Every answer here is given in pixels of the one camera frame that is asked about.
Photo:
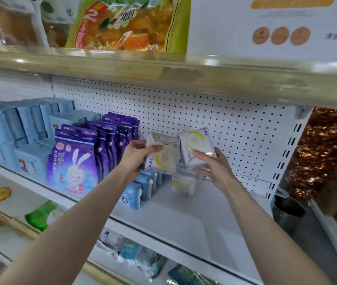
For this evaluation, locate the white shelf upright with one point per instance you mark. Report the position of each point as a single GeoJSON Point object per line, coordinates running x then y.
{"type": "Point", "coordinates": [287, 151]}

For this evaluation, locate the person's right hand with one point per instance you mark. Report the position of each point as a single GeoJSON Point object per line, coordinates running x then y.
{"type": "Point", "coordinates": [220, 172]}

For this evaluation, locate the blue white pad packet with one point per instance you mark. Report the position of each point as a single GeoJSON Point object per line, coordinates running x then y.
{"type": "Point", "coordinates": [156, 179]}
{"type": "Point", "coordinates": [147, 185]}
{"type": "Point", "coordinates": [131, 195]}

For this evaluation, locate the person's left hand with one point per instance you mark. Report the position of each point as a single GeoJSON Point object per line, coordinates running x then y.
{"type": "Point", "coordinates": [131, 161]}

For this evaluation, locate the person's right thumb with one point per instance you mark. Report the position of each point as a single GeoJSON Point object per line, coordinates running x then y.
{"type": "Point", "coordinates": [202, 156]}

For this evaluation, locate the steel cup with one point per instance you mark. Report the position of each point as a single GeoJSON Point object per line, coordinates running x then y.
{"type": "Point", "coordinates": [287, 213]}

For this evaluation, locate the person's left thumb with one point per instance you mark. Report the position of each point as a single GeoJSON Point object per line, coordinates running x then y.
{"type": "Point", "coordinates": [154, 149]}

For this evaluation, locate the pile of white teal packets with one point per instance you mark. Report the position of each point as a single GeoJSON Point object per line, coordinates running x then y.
{"type": "Point", "coordinates": [132, 252]}

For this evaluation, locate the stack of light blue packets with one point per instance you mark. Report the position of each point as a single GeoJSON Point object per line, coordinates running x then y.
{"type": "Point", "coordinates": [17, 130]}

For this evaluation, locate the white green snack bag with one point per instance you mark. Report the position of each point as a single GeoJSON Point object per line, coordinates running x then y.
{"type": "Point", "coordinates": [57, 20]}

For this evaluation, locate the row of purple rabbit packets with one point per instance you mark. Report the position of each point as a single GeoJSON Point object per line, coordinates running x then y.
{"type": "Point", "coordinates": [73, 163]}

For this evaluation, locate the metal shelf board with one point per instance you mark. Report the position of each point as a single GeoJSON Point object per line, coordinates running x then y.
{"type": "Point", "coordinates": [168, 71]}

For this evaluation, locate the clear price tag holder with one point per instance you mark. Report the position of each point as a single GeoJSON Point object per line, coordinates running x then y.
{"type": "Point", "coordinates": [281, 192]}

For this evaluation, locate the green orange snack bag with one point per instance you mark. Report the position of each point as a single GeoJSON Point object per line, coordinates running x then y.
{"type": "Point", "coordinates": [127, 23]}

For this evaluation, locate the white pegboard panel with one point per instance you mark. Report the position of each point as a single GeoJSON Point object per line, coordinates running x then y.
{"type": "Point", "coordinates": [216, 124]}

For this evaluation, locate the person's left forearm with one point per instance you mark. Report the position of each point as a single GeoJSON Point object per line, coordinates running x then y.
{"type": "Point", "coordinates": [73, 231]}

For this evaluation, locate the dark green packet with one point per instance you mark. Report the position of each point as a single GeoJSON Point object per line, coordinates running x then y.
{"type": "Point", "coordinates": [189, 277]}

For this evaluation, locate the white cookie box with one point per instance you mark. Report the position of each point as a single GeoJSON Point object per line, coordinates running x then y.
{"type": "Point", "coordinates": [272, 26]}

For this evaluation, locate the clear white snack bag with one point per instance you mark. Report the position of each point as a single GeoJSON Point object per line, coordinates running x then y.
{"type": "Point", "coordinates": [14, 20]}

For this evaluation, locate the white shelf board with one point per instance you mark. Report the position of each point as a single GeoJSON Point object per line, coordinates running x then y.
{"type": "Point", "coordinates": [168, 216]}

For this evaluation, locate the person's right forearm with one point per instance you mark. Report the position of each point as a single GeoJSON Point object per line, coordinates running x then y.
{"type": "Point", "coordinates": [263, 237]}

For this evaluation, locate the white yellow pad packet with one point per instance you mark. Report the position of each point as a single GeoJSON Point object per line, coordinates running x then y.
{"type": "Point", "coordinates": [164, 158]}
{"type": "Point", "coordinates": [184, 183]}
{"type": "Point", "coordinates": [192, 142]}

